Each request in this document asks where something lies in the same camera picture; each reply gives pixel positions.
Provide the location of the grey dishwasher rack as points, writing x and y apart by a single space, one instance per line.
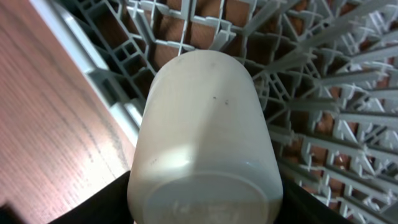
325 73

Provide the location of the white cup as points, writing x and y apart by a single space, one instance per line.
204 154

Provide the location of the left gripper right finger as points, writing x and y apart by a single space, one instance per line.
300 207

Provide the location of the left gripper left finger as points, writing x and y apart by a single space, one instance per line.
107 206

